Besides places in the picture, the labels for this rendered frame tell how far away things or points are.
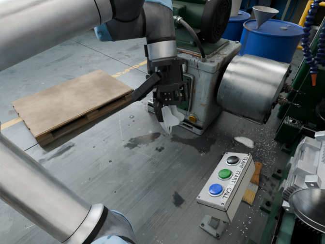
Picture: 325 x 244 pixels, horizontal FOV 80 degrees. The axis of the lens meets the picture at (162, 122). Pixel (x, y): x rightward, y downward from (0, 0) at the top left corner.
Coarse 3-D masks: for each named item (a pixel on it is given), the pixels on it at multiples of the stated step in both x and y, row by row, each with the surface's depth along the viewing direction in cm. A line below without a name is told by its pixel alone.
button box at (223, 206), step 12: (228, 156) 51; (240, 156) 49; (216, 168) 49; (228, 168) 47; (240, 168) 46; (252, 168) 49; (216, 180) 46; (228, 180) 44; (240, 180) 44; (204, 192) 44; (228, 192) 41; (240, 192) 44; (204, 204) 43; (216, 204) 40; (228, 204) 40; (216, 216) 42; (228, 216) 40
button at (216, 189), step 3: (216, 183) 44; (210, 186) 44; (213, 186) 43; (216, 186) 43; (219, 186) 43; (210, 189) 43; (213, 189) 43; (216, 189) 42; (219, 189) 42; (210, 192) 42; (213, 192) 42; (216, 192) 42; (219, 192) 42
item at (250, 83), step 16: (240, 64) 71; (256, 64) 69; (272, 64) 68; (288, 64) 68; (224, 80) 74; (240, 80) 70; (256, 80) 67; (272, 80) 65; (224, 96) 75; (240, 96) 71; (256, 96) 68; (272, 96) 65; (240, 112) 75; (256, 112) 70
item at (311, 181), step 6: (318, 132) 54; (324, 132) 53; (318, 138) 54; (324, 138) 53; (306, 180) 43; (312, 180) 42; (318, 180) 42; (312, 186) 43; (318, 186) 42; (282, 204) 52; (288, 204) 51; (288, 210) 51
